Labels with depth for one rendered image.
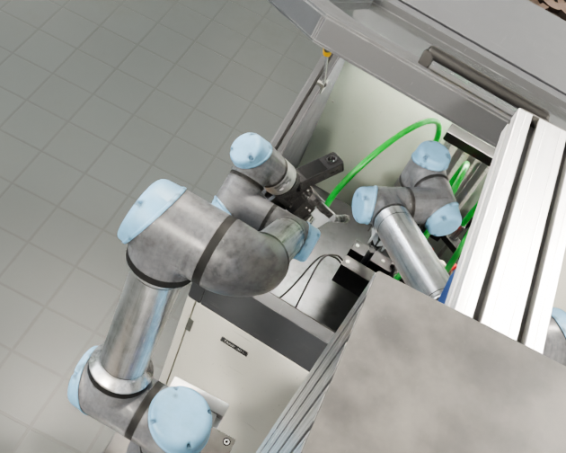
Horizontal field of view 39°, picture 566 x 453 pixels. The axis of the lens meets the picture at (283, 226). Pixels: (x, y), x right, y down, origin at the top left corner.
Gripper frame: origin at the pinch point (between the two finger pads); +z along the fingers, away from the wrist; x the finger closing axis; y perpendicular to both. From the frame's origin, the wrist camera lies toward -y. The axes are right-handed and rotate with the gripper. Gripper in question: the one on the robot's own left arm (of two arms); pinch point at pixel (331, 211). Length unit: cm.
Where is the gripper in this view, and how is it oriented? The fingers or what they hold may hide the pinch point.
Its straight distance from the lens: 184.0
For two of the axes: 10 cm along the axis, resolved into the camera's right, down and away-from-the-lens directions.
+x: 4.7, 6.4, -6.0
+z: 4.8, 3.9, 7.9
